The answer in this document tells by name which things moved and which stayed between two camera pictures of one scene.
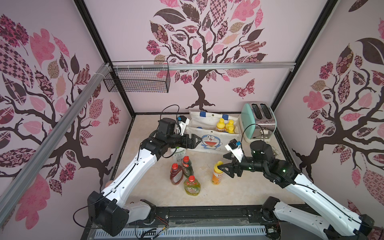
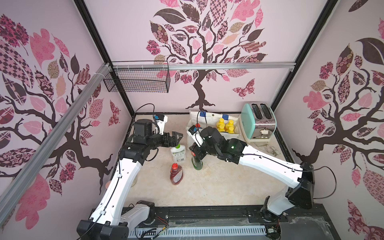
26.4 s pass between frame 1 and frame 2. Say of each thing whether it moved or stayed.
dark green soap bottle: moved
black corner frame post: stayed
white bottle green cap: stayed
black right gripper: moved
